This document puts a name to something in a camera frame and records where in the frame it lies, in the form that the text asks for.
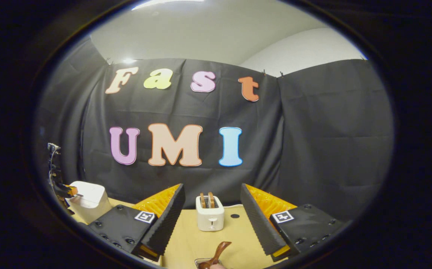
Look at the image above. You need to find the white rice cooker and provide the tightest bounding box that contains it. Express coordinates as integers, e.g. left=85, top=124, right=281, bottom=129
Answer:
left=66, top=181, right=112, bottom=224

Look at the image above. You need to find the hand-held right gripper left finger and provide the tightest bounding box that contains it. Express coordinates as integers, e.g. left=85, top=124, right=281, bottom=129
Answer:
left=87, top=183, right=186, bottom=262

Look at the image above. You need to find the white toaster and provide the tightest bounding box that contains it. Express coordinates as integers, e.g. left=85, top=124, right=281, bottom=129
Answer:
left=196, top=195, right=225, bottom=232

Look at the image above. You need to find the black backdrop cloth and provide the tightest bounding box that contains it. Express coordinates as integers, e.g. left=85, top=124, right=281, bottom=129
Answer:
left=35, top=35, right=395, bottom=225

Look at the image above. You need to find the brown wooden spoon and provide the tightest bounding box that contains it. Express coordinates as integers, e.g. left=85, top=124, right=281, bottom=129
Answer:
left=198, top=241, right=232, bottom=269

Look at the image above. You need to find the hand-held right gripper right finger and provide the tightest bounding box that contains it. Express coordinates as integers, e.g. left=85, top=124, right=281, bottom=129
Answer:
left=240, top=183, right=351, bottom=262

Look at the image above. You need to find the metal wire chopstick holder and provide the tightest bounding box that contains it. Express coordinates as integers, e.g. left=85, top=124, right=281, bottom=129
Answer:
left=195, top=258, right=224, bottom=269

